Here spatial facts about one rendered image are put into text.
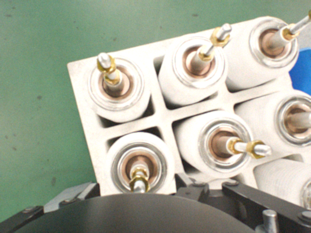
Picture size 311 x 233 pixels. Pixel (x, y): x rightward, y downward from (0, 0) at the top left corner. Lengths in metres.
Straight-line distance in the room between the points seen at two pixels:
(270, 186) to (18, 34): 0.67
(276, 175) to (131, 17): 0.51
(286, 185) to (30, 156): 0.55
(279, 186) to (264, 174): 0.04
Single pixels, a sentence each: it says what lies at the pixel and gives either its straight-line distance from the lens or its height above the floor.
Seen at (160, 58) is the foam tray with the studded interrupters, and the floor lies 0.16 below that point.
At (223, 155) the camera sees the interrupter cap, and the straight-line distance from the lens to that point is 0.28.
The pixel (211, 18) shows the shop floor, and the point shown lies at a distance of 0.63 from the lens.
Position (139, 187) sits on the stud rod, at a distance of 0.17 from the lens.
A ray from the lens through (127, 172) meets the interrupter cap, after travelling 0.26.
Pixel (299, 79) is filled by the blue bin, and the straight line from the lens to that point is 0.61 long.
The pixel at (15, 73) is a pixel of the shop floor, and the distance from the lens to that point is 0.62.
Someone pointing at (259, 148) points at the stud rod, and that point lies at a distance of 0.20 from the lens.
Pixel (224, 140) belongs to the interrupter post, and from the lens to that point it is 0.25.
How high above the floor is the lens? 0.50
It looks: 83 degrees down
